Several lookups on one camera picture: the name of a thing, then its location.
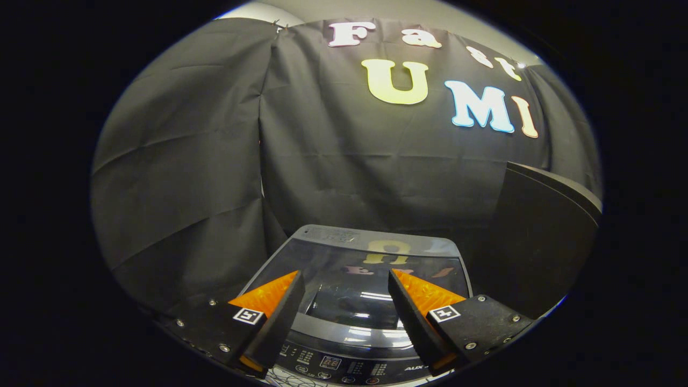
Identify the beige cabinet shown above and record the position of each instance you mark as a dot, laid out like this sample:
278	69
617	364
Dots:
537	242

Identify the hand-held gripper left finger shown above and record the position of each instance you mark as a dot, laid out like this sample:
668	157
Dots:
279	322

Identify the dark grey washing machine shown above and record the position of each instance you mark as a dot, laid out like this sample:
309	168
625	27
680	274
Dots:
344	365

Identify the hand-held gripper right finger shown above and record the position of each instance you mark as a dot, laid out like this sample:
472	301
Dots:
413	322

